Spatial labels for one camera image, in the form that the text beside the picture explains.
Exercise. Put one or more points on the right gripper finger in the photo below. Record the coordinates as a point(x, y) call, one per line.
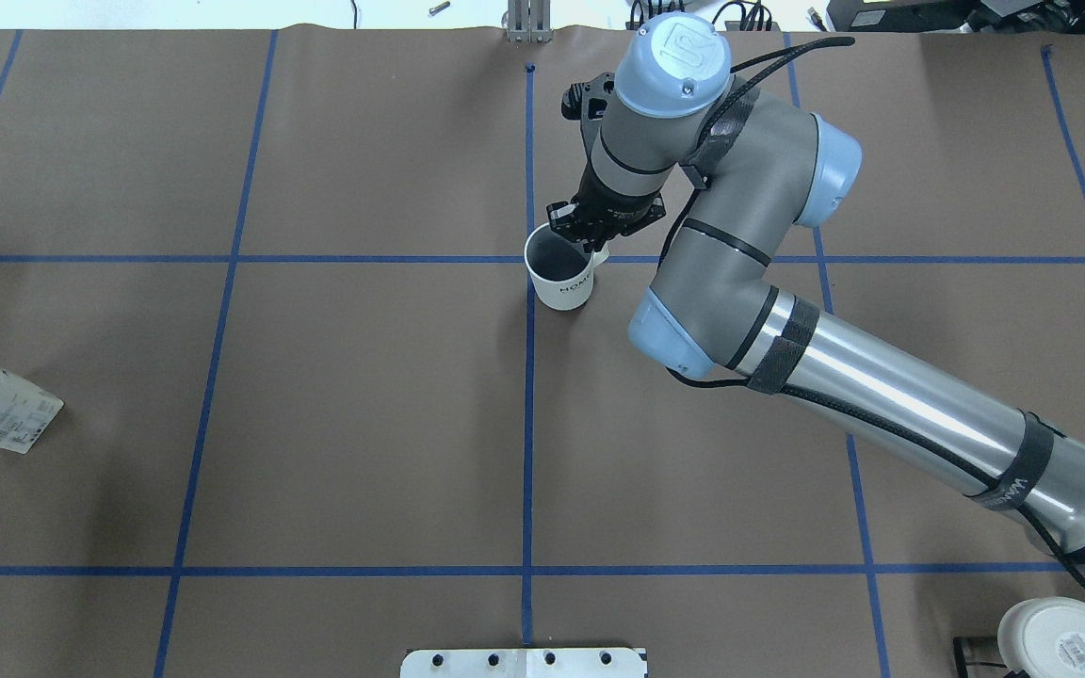
point(597, 242)
point(573, 237)

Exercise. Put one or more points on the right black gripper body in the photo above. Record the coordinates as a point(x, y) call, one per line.
point(610, 204)

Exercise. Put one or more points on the white mug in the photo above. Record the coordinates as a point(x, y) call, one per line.
point(1044, 637)
point(562, 272)

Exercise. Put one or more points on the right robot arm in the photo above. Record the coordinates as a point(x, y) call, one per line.
point(713, 314)

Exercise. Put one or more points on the white mug in rack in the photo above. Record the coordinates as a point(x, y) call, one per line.
point(1044, 637)

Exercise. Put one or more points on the aluminium frame post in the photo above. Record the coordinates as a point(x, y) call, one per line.
point(528, 21)

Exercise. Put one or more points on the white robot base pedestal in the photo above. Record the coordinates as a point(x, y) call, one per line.
point(526, 662)

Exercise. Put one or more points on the black wire mug rack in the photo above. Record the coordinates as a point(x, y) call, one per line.
point(979, 657)

